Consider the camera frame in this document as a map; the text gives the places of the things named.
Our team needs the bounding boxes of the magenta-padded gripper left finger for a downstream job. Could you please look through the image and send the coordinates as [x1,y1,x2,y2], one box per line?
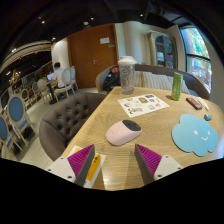
[46,143,96,187]

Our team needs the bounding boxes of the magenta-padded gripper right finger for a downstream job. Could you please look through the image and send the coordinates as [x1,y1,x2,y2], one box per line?
[134,143,184,187]

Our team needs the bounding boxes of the pink computer mouse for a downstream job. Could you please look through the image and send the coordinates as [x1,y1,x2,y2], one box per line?
[105,119,143,147]

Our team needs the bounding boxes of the blue cloud-shaped mouse pad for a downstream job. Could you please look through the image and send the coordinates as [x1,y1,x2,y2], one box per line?
[171,113,220,158]

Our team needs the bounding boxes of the yellow and white card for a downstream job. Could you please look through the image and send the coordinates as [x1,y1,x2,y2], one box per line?
[66,145,107,190]

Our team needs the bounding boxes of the grey tufted armchair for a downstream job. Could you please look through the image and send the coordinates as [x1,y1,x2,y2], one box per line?
[38,91,108,162]

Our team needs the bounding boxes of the white sticker sheet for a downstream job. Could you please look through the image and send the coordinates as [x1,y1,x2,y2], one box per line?
[117,93,170,119]

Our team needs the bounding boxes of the black and red box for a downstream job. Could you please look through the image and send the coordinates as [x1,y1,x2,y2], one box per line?
[185,96,203,111]

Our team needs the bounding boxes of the white tube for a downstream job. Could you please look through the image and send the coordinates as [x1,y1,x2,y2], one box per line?
[197,96,210,112]

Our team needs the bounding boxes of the blue oval-back chairs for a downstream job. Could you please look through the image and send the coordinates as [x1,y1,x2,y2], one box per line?
[0,79,44,155]

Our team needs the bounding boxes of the striped cushion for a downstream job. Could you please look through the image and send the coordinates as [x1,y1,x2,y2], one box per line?
[134,70,174,92]
[166,75,191,95]

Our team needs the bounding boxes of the green drink can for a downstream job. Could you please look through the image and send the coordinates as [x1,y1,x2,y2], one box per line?
[170,72,184,102]

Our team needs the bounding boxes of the grey curved sofa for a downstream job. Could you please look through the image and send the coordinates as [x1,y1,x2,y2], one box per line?
[95,63,212,101]

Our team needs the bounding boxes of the white oval-back chair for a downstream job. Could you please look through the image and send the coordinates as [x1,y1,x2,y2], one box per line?
[69,65,80,91]
[53,67,76,100]

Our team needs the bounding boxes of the person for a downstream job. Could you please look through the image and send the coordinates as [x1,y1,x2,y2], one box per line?
[50,61,67,90]

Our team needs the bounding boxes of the clear shaker bottle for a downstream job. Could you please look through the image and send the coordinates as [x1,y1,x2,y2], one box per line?
[117,55,138,95]

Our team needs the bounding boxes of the black backpack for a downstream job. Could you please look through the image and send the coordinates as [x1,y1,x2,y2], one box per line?
[102,65,122,93]

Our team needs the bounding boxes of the gold chandelier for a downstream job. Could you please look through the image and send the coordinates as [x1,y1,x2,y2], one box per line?
[9,69,22,85]

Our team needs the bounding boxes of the brown wooden door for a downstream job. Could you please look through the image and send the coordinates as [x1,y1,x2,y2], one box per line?
[67,23,119,90]

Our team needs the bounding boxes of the large window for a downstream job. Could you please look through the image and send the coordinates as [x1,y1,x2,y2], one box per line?
[179,26,213,94]

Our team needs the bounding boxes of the glass-door cabinet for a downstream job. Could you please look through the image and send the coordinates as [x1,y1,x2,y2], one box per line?
[148,30,178,70]

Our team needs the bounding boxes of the white door sign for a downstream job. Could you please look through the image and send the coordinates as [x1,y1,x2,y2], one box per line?
[99,36,111,45]

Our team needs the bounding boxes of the ceiling spot lights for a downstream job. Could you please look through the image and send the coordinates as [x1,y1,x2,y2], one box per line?
[38,14,96,43]

